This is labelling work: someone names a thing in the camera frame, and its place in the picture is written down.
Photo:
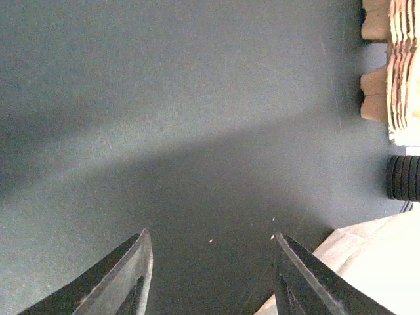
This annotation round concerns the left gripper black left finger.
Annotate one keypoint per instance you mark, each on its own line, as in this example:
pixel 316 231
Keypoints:
pixel 117 284

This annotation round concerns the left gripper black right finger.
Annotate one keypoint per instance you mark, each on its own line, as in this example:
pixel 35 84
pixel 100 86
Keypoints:
pixel 303 284

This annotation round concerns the blue checkered paper bag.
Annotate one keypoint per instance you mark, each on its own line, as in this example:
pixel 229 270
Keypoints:
pixel 380 258

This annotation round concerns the black coffee cup lids stack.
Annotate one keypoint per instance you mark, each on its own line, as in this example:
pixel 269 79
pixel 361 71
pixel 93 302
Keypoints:
pixel 403 178

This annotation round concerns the Cakes printed paper bag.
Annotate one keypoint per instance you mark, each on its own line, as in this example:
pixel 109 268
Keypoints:
pixel 409 139

